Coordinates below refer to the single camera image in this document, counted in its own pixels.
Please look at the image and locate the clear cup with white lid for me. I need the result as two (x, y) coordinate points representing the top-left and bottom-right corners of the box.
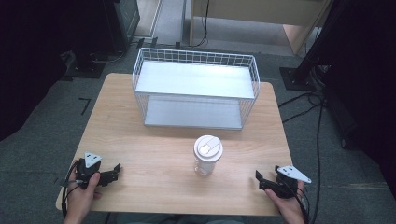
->
(192, 134), (224, 177)

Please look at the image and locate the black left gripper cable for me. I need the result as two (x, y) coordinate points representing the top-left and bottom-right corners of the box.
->
(61, 161), (84, 219)

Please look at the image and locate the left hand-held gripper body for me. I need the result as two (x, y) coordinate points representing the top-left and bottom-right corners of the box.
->
(76, 151), (110, 189)

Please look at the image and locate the black floor cable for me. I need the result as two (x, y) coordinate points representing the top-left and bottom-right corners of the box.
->
(277, 88), (327, 224)

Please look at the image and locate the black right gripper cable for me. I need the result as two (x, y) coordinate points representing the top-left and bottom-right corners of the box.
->
(288, 181), (312, 224)

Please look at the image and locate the white wire two-tier rack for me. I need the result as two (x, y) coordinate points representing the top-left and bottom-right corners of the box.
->
(132, 47), (262, 132)

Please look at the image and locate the black hanging cable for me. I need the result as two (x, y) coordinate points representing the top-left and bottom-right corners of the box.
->
(194, 0), (210, 49)

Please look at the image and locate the person's left hand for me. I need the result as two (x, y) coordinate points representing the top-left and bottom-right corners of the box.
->
(63, 160), (103, 224)

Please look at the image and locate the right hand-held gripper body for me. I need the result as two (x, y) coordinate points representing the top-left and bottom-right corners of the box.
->
(264, 164), (313, 200)

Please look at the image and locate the black stand base plate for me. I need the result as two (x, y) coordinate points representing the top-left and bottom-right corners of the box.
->
(278, 66), (325, 92)

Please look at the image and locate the person's right hand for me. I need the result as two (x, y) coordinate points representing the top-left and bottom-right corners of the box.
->
(263, 181), (308, 224)

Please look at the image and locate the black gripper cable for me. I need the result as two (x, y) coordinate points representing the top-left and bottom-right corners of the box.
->
(61, 161), (84, 219)
(288, 181), (312, 224)

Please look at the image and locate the black stand pole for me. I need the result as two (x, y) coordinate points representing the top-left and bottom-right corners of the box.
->
(295, 0), (347, 82)

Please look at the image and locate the black cabinet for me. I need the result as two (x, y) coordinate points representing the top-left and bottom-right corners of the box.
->
(64, 0), (141, 79)

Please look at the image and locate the light wooden desk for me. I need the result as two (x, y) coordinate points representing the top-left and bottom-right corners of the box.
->
(189, 0), (332, 56)

